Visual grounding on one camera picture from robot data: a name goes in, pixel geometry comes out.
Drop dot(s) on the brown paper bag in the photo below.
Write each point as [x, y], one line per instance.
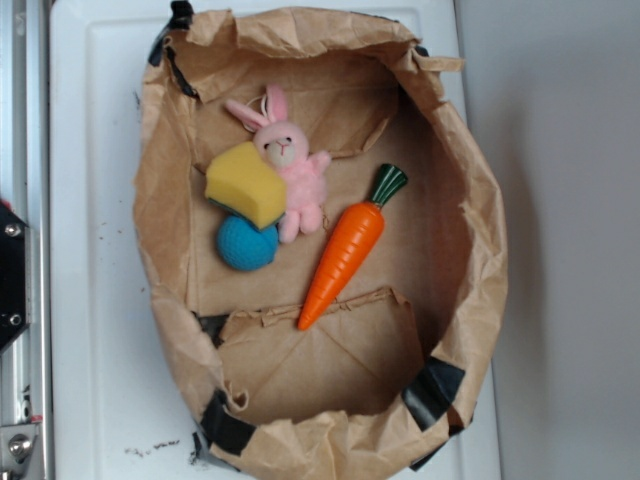
[324, 240]

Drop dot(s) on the aluminium frame rail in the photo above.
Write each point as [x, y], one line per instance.
[27, 446]

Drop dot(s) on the pink plush bunny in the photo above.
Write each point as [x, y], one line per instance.
[285, 147]

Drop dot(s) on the orange plastic toy carrot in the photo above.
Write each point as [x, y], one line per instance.
[352, 240]

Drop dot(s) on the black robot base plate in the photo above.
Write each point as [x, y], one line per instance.
[13, 277]

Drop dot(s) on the yellow green sponge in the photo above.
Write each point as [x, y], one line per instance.
[242, 182]

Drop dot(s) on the blue textured ball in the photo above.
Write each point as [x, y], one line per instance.
[244, 248]

